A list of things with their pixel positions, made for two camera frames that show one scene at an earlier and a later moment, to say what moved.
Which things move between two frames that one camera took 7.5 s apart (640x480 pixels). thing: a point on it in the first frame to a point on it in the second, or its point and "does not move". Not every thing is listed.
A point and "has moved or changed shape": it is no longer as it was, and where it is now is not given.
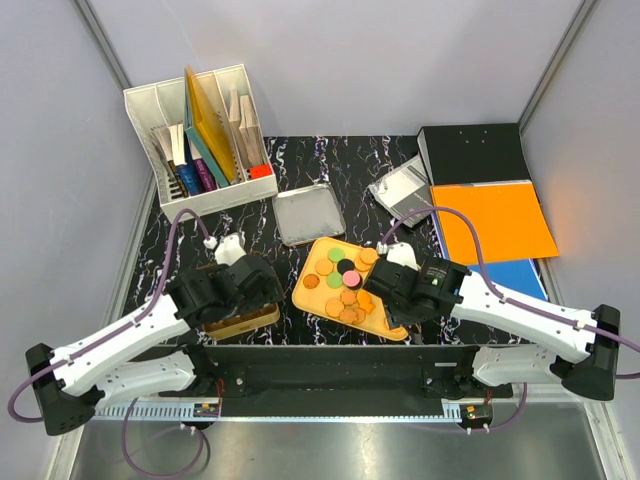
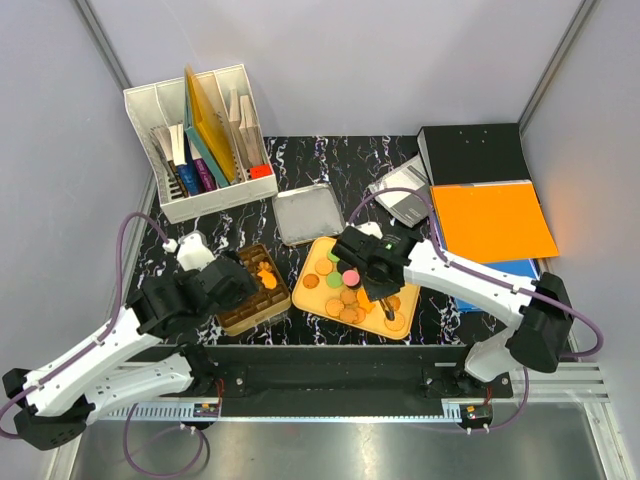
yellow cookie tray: (332, 285) does not move
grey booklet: (403, 190) does not move
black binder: (474, 154) does not move
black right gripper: (398, 318) to (376, 293)
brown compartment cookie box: (242, 320) has moved or changed shape
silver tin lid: (308, 214) does not move
